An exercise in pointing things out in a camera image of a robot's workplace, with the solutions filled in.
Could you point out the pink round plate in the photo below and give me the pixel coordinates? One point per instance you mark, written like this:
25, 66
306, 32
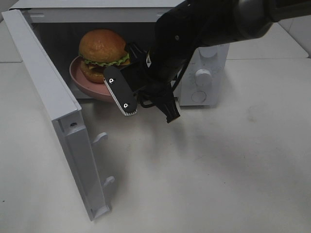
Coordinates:
82, 88

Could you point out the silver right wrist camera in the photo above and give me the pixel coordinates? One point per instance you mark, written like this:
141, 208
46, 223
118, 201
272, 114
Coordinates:
120, 91

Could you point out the round white door button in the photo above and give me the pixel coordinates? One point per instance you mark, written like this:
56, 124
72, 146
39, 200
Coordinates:
198, 97

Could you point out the upper white microwave knob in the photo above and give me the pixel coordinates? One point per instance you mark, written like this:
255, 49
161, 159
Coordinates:
208, 52

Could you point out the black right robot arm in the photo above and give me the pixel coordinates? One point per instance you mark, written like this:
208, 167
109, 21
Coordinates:
217, 22

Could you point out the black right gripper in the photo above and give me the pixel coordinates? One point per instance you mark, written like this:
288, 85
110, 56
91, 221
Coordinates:
150, 72

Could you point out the burger with lettuce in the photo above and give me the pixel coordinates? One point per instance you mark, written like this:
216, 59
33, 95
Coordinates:
99, 49

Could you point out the white microwave knob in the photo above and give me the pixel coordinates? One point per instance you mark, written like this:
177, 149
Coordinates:
203, 77
208, 52

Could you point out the white microwave door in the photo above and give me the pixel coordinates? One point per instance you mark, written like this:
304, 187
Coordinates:
64, 112

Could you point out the lower white microwave knob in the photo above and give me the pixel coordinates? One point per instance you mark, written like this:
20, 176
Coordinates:
203, 77

